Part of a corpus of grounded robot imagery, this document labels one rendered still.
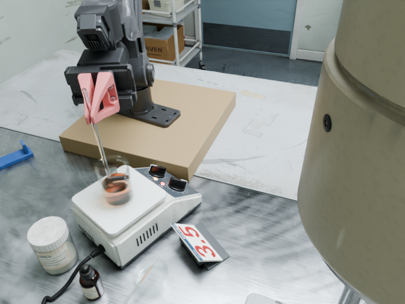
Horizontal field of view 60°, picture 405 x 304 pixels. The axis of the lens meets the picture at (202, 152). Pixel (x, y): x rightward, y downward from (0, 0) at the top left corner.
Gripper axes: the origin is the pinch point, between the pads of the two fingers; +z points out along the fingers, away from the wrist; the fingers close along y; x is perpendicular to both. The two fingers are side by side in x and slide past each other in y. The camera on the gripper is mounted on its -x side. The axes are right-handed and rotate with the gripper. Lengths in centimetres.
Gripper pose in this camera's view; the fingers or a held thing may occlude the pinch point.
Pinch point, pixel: (91, 117)
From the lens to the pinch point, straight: 51.9
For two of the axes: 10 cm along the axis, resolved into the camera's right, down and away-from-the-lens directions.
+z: 0.3, 6.6, -7.5
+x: 0.3, 7.5, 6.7
